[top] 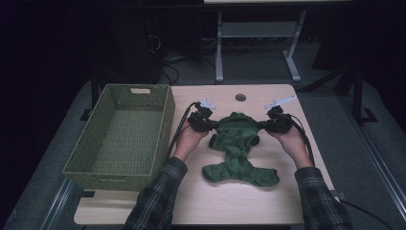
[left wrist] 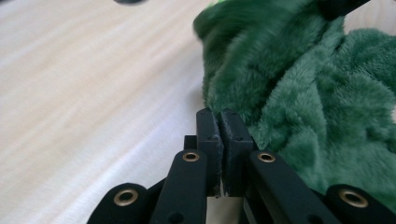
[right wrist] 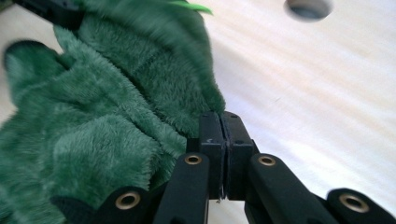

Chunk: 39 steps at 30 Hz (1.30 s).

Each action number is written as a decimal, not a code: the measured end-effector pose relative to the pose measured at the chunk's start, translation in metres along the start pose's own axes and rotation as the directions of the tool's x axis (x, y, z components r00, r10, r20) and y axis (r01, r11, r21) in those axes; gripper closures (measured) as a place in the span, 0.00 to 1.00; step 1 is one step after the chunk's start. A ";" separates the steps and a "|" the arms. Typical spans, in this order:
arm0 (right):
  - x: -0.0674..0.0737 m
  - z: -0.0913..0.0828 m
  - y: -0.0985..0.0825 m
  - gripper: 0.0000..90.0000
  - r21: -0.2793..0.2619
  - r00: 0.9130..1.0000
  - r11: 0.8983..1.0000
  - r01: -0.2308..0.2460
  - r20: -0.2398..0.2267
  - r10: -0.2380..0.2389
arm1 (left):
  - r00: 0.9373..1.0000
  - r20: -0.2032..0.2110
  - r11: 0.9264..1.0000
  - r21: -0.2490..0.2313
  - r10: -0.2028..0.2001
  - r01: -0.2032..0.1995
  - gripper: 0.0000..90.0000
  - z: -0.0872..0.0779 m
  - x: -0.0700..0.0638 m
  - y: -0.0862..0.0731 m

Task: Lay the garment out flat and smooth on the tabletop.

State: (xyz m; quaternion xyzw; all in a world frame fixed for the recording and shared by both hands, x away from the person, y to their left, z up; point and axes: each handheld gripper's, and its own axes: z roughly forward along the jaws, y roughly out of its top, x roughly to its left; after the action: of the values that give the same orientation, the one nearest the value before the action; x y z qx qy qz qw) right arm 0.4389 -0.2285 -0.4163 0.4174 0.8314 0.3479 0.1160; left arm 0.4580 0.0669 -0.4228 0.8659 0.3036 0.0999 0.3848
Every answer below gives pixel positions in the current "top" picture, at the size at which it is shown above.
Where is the grey table edge clip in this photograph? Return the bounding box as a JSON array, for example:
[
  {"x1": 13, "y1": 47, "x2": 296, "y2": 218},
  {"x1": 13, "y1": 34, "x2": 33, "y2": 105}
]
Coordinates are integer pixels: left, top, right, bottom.
[{"x1": 329, "y1": 190, "x2": 348, "y2": 201}]

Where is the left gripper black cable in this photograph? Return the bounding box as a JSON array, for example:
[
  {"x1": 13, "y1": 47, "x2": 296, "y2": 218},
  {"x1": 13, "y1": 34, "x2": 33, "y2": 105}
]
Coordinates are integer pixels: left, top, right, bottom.
[{"x1": 164, "y1": 101, "x2": 200, "y2": 161}]

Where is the metal floor rail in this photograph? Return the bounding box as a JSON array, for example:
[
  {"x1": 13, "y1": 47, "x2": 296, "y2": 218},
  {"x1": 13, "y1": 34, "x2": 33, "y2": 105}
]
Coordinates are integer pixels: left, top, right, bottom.
[
  {"x1": 338, "y1": 95, "x2": 406, "y2": 221},
  {"x1": 40, "y1": 176, "x2": 77, "y2": 230}
]

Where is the person's left hand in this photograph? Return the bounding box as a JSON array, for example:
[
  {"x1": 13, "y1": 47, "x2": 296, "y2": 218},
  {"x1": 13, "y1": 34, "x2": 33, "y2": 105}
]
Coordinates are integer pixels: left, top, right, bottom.
[{"x1": 171, "y1": 125, "x2": 210, "y2": 162}]

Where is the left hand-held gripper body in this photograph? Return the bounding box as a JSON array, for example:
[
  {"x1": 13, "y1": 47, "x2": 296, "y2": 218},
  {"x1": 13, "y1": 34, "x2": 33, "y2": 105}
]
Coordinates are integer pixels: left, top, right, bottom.
[{"x1": 187, "y1": 99, "x2": 218, "y2": 133}]

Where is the white desk with metal frame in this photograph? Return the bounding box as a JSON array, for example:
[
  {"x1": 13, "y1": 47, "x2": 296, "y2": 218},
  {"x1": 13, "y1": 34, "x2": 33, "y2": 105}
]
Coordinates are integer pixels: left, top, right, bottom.
[{"x1": 203, "y1": 0, "x2": 352, "y2": 83}]

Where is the tangle of floor cables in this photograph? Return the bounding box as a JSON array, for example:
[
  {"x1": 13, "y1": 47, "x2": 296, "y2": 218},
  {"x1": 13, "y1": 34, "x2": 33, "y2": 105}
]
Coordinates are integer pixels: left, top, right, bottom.
[{"x1": 147, "y1": 34, "x2": 218, "y2": 85}]

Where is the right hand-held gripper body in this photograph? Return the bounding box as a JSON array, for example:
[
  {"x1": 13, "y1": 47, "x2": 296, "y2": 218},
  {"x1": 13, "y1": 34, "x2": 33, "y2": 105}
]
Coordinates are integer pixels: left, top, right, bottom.
[{"x1": 264, "y1": 95, "x2": 298, "y2": 134}]

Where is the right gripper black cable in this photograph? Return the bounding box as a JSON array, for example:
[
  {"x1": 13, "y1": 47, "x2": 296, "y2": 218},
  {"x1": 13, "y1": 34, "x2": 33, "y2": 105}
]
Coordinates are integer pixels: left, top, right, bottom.
[{"x1": 285, "y1": 113, "x2": 396, "y2": 230}]

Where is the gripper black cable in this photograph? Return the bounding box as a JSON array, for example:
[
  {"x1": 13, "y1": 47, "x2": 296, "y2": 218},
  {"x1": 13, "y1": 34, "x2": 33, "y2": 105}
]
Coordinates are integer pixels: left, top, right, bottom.
[
  {"x1": 285, "y1": 113, "x2": 396, "y2": 230},
  {"x1": 164, "y1": 101, "x2": 200, "y2": 161}
]

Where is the black metal stand leg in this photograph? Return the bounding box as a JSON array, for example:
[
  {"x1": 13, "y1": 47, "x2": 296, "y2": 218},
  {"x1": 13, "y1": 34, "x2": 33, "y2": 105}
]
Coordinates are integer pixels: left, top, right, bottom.
[{"x1": 350, "y1": 68, "x2": 379, "y2": 127}]

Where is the person's right hand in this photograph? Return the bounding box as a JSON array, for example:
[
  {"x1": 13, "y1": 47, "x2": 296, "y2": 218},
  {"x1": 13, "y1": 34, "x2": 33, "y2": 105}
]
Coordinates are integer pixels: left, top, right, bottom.
[{"x1": 267, "y1": 126, "x2": 314, "y2": 170}]

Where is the green woven basket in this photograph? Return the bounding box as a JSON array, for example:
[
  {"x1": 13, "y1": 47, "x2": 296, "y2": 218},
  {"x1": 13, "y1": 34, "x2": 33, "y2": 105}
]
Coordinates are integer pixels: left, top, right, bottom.
[{"x1": 61, "y1": 83, "x2": 176, "y2": 192}]

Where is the green fleece garment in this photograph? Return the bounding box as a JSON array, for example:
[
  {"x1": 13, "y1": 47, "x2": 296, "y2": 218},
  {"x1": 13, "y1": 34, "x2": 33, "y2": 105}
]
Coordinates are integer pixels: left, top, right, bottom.
[{"x1": 201, "y1": 111, "x2": 281, "y2": 188}]

